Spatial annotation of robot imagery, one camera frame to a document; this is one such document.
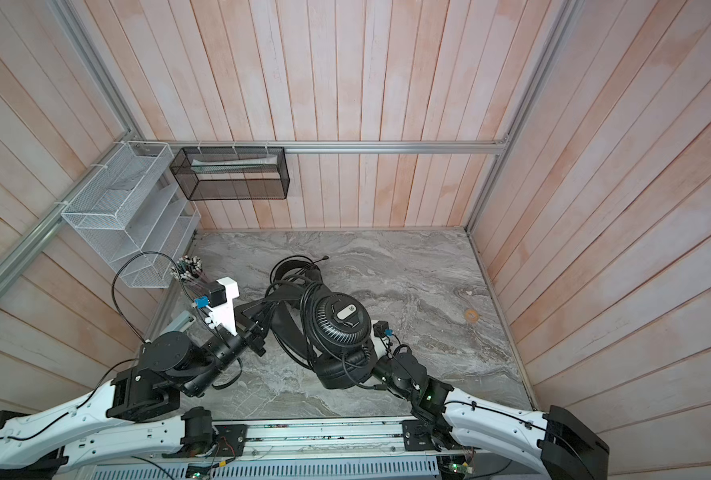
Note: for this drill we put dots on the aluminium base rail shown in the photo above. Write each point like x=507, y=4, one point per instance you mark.
x=333, y=448

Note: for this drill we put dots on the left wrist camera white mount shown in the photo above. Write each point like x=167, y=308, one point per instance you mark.
x=217, y=304

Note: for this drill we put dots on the small brown round disc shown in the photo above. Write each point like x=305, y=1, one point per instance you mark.
x=472, y=316

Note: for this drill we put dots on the white wire mesh wall shelf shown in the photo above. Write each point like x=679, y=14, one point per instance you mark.
x=132, y=217

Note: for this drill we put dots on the clear cup of pencils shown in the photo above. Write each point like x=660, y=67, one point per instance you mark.
x=188, y=271

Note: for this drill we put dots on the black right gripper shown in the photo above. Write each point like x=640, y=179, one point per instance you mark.
x=373, y=369

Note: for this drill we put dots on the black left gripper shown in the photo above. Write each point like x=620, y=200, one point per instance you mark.
x=251, y=321

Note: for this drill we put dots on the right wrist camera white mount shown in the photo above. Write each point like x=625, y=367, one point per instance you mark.
x=382, y=337

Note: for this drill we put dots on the black wire mesh wall basket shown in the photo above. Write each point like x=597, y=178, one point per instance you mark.
x=268, y=185

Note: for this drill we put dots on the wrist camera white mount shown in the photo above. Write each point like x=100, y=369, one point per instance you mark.
x=217, y=304
x=382, y=337

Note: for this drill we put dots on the papers in black basket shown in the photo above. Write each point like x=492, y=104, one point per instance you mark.
x=251, y=165

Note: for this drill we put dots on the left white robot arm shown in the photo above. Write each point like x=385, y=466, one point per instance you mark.
x=38, y=446

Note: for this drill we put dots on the large black gaming headset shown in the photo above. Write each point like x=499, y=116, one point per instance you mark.
x=297, y=268

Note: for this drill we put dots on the small black wired headphones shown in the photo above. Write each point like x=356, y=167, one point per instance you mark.
x=325, y=332

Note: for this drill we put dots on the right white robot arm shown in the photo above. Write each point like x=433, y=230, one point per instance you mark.
x=553, y=443

